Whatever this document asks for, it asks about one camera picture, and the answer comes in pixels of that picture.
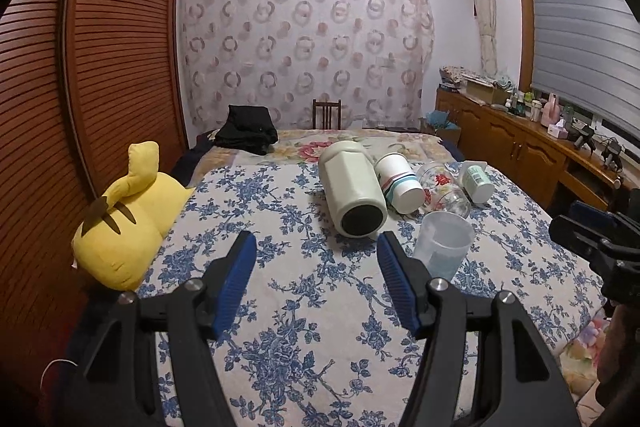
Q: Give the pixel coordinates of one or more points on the black folded clothes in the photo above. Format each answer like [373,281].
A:
[247,130]

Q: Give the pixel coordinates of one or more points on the blue floral blanket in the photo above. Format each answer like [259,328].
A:
[310,307]

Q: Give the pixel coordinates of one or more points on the louvered wooden wardrobe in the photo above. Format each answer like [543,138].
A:
[85,82]

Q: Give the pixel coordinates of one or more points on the clear plastic cup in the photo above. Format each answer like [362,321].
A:
[442,252]

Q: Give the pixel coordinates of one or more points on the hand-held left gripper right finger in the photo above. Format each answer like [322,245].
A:
[397,288]

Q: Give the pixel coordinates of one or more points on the wooden sideboard cabinet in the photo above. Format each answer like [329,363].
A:
[515,147]

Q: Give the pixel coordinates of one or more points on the pile of patterned cloths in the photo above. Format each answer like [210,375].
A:
[457,74]

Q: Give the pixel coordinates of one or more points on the large cream insulated cup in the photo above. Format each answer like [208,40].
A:
[350,192]

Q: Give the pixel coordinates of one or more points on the white striped paper cup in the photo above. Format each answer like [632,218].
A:
[397,185]

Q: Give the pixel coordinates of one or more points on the clear glass cup red print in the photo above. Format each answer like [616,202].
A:
[446,192]

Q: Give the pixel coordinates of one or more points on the cream tied curtain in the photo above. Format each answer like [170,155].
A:
[482,2]

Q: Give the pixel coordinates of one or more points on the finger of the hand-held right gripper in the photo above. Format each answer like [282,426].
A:
[594,213]
[572,232]

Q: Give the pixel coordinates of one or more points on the black desk gadget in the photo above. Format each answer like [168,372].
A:
[583,137]

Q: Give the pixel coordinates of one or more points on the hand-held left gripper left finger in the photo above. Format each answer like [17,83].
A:
[234,283]

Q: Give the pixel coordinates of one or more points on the pink bottle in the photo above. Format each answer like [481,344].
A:
[550,108]

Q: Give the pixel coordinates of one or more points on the box with teal paper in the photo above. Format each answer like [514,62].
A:
[442,126]

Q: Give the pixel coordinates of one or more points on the circle patterned curtain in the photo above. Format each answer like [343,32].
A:
[305,47]

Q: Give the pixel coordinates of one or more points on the dark wooden chair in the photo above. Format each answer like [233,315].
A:
[326,114]

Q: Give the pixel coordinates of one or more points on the person's right forearm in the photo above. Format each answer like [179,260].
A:
[622,357]

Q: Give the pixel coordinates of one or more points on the cardboard box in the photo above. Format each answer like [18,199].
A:
[487,93]

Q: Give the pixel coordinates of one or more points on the grey window blind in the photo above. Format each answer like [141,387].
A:
[585,22]

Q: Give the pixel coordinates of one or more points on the pink tissue box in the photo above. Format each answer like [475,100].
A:
[557,130]

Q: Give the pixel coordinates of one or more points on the yellow plush toy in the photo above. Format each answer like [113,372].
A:
[127,232]

